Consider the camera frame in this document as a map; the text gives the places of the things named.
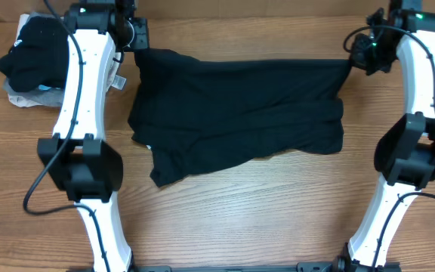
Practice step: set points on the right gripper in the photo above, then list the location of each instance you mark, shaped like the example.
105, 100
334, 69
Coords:
356, 60

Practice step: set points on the grey folded garment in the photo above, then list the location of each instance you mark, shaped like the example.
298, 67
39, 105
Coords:
40, 96

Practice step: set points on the beige folded garment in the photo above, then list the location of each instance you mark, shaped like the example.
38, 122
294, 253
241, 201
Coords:
114, 81

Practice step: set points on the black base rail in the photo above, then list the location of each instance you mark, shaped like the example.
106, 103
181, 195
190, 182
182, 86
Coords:
232, 268

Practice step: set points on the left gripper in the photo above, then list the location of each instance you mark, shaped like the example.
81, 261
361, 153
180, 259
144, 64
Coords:
142, 41

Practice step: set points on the black t-shirt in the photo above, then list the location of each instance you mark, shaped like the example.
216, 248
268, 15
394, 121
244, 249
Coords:
199, 117

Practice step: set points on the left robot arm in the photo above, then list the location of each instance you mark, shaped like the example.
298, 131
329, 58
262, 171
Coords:
77, 157

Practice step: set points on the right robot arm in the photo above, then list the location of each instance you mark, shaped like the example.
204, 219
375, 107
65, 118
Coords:
405, 155

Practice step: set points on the folded black garment on pile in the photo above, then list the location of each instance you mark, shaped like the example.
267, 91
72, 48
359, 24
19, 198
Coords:
40, 56

